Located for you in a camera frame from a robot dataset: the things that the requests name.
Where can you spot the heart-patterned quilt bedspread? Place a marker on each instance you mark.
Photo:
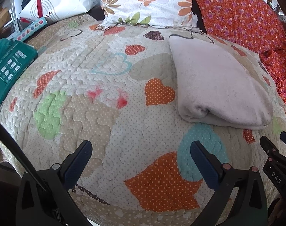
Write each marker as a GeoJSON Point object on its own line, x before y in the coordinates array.
{"type": "Point", "coordinates": [118, 89]}

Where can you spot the floral leaf-print pillow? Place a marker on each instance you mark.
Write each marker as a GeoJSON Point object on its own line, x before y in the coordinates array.
{"type": "Point", "coordinates": [157, 13]}

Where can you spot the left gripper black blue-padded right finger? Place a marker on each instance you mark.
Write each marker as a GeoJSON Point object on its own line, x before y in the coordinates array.
{"type": "Point", "coordinates": [250, 205]}

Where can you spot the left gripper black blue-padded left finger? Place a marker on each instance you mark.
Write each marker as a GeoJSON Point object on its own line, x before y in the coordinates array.
{"type": "Point", "coordinates": [53, 205]}

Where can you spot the white paper shopping bag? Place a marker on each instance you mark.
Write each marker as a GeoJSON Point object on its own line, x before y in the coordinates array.
{"type": "Point", "coordinates": [55, 10]}

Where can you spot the light blue shapes box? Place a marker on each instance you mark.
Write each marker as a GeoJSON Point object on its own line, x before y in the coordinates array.
{"type": "Point", "coordinates": [23, 34]}

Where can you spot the red floral fabric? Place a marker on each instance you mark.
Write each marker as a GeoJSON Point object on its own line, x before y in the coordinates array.
{"type": "Point", "coordinates": [253, 25]}

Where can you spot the green printed package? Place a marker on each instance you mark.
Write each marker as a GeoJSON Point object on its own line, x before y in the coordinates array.
{"type": "Point", "coordinates": [13, 62]}

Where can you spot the pale pink fleece garment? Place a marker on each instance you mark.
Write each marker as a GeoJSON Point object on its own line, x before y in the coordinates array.
{"type": "Point", "coordinates": [213, 87]}

